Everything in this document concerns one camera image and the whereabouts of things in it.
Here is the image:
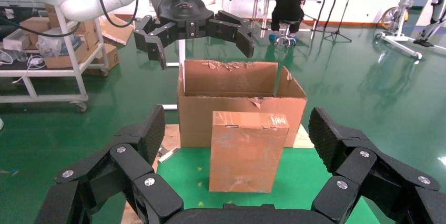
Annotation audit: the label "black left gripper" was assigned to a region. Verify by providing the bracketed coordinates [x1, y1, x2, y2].
[133, 0, 255, 70]

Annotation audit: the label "black microphone tripod stand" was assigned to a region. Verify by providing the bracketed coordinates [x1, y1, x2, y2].
[323, 0, 360, 44]

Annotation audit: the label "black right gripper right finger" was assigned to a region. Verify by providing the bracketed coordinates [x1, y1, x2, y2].
[308, 107, 446, 224]

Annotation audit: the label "yellow wheel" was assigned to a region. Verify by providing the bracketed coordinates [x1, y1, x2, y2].
[380, 6, 409, 30]

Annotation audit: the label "small taped cardboard box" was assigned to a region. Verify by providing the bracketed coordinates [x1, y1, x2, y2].
[209, 110, 290, 194]

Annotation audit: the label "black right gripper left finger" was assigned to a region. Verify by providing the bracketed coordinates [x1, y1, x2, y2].
[35, 105, 184, 224]

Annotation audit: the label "black looped cable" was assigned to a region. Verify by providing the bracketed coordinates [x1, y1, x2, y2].
[86, 0, 139, 29]

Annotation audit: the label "wheeled metal stool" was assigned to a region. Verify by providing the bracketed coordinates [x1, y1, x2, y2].
[273, 19, 298, 48]

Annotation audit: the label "medium brown cardboard box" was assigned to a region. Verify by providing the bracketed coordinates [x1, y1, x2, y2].
[19, 17, 50, 46]

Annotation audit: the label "flattened cardboard sheet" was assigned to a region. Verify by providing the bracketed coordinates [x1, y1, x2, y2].
[99, 14, 134, 46]

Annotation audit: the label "white charger cable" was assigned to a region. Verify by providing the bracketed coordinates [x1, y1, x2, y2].
[0, 49, 47, 85]

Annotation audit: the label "metal bracket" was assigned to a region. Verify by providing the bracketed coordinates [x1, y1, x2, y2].
[157, 147, 180, 164]

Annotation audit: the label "large open cardboard carton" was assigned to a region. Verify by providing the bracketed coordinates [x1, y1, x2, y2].
[176, 59, 308, 149]

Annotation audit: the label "black curved pole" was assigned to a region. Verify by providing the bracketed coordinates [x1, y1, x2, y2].
[325, 0, 339, 32]
[313, 0, 329, 32]

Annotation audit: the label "white wheeled shelf rack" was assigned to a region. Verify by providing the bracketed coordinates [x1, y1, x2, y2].
[0, 0, 109, 114]

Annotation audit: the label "white carton box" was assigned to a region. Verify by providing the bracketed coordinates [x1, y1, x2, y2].
[3, 29, 32, 52]

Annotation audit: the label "flat wide cardboard box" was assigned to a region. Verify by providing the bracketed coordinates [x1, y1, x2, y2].
[43, 39, 90, 70]

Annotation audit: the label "small plain cardboard box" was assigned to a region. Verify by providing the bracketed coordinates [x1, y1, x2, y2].
[80, 29, 99, 49]

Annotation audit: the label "clear plastic bag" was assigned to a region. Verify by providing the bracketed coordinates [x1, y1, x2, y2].
[36, 27, 83, 58]

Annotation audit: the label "black and white robot stand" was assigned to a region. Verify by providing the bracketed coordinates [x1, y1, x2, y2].
[412, 0, 446, 48]

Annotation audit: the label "white machine frame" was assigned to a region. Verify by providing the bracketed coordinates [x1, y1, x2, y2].
[374, 0, 433, 60]

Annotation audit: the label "cardboard box with label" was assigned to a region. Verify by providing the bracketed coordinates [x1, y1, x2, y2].
[83, 43, 120, 77]

